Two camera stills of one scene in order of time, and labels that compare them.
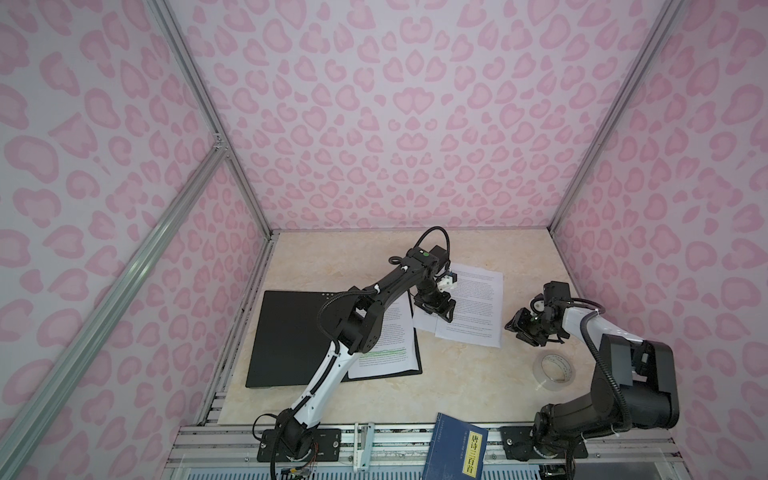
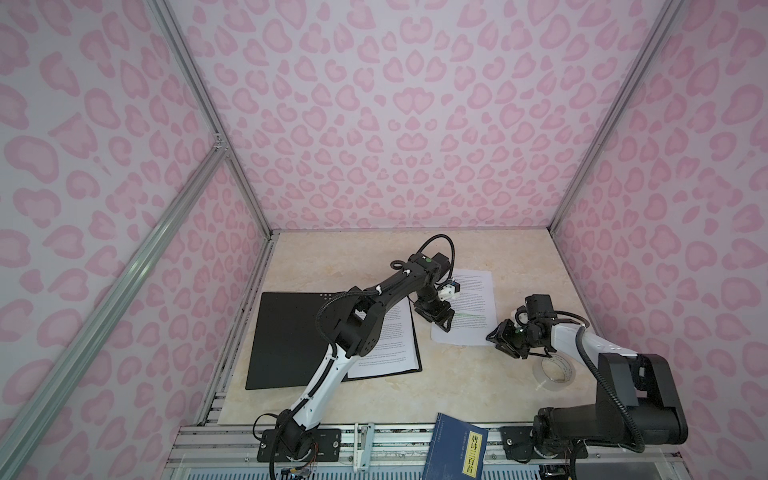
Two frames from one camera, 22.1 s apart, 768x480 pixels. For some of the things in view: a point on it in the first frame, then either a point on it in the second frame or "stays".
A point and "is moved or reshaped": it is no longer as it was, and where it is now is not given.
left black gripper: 437,307 stays
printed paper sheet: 478,298 stays
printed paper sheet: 424,320 is moved or reshaped
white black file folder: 287,347 stays
